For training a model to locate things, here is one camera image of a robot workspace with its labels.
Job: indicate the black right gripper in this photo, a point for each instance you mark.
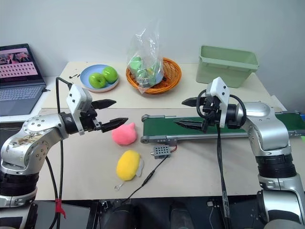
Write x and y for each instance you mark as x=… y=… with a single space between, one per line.
x=212 y=109

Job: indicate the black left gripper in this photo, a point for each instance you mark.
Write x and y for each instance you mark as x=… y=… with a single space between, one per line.
x=89 y=120

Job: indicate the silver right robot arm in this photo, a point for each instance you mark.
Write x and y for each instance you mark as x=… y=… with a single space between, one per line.
x=269 y=133

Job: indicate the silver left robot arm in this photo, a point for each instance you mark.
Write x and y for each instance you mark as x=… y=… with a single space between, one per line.
x=35 y=133

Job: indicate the green conveyor belt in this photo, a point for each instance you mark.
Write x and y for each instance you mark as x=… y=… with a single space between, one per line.
x=162 y=126

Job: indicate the small grey control box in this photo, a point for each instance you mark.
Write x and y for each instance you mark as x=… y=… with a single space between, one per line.
x=161 y=152

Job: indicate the pink plush toy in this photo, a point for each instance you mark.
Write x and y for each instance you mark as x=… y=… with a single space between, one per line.
x=124 y=134

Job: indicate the green apple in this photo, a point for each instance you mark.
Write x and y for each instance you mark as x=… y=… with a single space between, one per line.
x=97 y=80
x=110 y=74

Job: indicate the light blue plate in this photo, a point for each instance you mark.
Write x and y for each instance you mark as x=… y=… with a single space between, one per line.
x=85 y=80

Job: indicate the orange woven basket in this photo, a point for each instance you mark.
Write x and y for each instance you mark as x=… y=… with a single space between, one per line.
x=171 y=71

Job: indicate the small black screws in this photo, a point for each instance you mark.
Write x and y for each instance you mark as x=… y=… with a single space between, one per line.
x=75 y=75

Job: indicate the light green plastic bin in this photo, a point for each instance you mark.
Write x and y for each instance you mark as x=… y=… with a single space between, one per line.
x=221 y=69

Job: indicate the yellow plush toy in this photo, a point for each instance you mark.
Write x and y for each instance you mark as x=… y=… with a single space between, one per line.
x=127 y=165

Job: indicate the clear plastic bag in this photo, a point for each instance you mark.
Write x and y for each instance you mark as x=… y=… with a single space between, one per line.
x=143 y=66

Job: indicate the grey laptop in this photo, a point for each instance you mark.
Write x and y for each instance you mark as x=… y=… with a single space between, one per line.
x=19 y=93

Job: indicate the dark rounded shape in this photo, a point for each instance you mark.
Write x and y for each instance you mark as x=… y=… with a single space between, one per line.
x=179 y=217
x=126 y=217

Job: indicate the red tape strip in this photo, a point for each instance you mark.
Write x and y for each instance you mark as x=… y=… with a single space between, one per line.
x=58 y=207

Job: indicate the black flat panel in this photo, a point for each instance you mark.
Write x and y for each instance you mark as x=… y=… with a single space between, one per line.
x=71 y=217

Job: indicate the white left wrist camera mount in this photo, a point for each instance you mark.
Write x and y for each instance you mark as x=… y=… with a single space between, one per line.
x=77 y=97

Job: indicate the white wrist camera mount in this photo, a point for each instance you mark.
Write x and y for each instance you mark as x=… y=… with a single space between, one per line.
x=220 y=90
x=77 y=97

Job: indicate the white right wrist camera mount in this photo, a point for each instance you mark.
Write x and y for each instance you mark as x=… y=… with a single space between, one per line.
x=220 y=90

